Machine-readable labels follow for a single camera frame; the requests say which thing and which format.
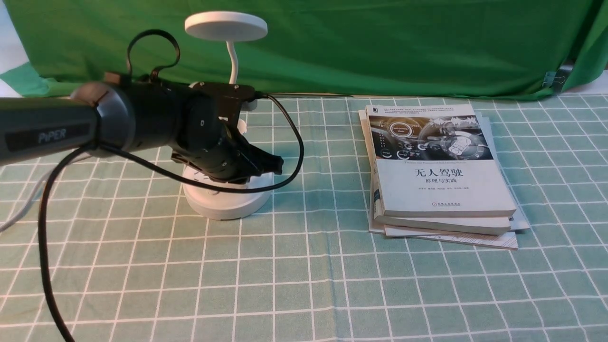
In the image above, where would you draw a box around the white lamp power cable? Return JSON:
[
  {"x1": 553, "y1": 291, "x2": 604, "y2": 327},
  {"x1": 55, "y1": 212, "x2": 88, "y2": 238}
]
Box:
[{"x1": 0, "y1": 151, "x2": 95, "y2": 233}]

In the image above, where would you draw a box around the bottom thin book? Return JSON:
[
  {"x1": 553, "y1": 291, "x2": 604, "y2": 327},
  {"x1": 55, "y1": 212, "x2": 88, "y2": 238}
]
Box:
[{"x1": 369, "y1": 180, "x2": 519, "y2": 250}]

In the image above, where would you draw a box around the white desk lamp with sockets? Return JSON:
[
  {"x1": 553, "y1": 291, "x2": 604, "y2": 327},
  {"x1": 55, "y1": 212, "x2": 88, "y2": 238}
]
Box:
[{"x1": 183, "y1": 11, "x2": 272, "y2": 220}]

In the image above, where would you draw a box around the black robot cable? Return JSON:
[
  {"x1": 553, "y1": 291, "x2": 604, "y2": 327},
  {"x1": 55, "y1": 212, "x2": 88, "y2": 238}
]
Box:
[{"x1": 38, "y1": 94, "x2": 304, "y2": 342}]

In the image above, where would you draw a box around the green checked tablecloth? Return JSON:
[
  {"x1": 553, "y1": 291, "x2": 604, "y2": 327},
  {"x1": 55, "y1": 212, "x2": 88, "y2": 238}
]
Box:
[{"x1": 0, "y1": 94, "x2": 608, "y2": 342}]

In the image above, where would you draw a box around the metal binder clip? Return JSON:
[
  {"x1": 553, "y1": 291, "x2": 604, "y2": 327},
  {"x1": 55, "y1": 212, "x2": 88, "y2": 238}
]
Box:
[{"x1": 541, "y1": 65, "x2": 573, "y2": 94}]

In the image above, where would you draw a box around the green backdrop cloth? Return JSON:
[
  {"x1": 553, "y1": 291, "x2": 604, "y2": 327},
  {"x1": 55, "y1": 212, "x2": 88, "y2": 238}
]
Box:
[{"x1": 4, "y1": 0, "x2": 607, "y2": 99}]

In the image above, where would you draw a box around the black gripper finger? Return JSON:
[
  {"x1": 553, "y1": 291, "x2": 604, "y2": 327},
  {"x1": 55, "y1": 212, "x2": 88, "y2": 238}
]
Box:
[{"x1": 248, "y1": 145, "x2": 283, "y2": 177}]

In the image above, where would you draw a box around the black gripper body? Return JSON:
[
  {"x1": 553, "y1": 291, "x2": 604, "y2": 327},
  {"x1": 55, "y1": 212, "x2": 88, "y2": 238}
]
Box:
[{"x1": 171, "y1": 125, "x2": 261, "y2": 183}]

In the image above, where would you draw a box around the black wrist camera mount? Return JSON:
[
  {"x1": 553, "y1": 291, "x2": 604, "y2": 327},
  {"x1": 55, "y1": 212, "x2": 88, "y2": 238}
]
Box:
[{"x1": 190, "y1": 82, "x2": 260, "y2": 127}]

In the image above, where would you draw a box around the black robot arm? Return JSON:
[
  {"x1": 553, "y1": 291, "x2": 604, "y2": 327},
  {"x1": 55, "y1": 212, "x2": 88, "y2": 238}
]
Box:
[{"x1": 0, "y1": 74, "x2": 283, "y2": 184}]

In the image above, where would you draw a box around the top book with car cover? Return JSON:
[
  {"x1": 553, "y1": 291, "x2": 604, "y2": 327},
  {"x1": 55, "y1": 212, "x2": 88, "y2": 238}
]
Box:
[{"x1": 366, "y1": 104, "x2": 517, "y2": 218}]

